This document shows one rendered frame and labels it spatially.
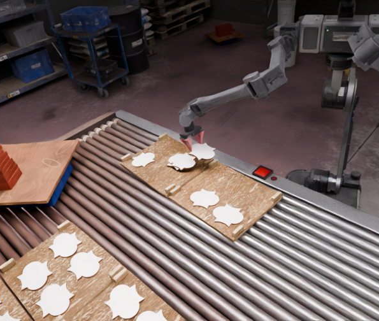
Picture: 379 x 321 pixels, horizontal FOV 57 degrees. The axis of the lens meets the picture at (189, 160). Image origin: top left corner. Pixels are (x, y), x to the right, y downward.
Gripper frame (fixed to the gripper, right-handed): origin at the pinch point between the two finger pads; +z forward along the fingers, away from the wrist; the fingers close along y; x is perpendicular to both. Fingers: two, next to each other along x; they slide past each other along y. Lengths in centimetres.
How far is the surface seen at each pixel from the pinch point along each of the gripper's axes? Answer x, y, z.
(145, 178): 17.0, -24.4, 8.3
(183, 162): 7.0, -5.3, 7.5
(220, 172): -8.9, 3.4, 15.6
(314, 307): -78, -28, 38
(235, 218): -35.2, -16.1, 22.6
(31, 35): 412, 76, -89
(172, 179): 5.7, -16.0, 11.5
